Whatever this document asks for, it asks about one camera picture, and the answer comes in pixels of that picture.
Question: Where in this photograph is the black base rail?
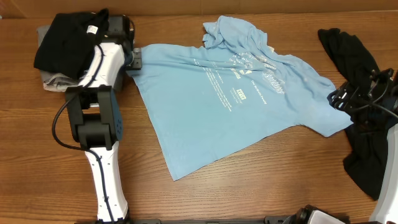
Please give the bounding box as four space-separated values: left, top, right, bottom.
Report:
131 215 289 224

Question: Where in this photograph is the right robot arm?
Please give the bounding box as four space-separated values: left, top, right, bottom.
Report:
276 68 397 224

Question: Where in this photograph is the light blue t-shirt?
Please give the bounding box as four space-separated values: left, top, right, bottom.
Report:
130 16 351 180

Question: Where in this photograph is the folded grey garment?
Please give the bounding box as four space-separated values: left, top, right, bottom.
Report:
36 24 125 93

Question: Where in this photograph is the folded black garment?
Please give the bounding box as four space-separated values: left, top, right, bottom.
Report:
34 8 109 80

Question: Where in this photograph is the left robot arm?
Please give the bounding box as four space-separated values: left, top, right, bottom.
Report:
64 16 142 223

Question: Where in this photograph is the black garment on right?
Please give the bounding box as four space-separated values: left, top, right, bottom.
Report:
318 28 397 200

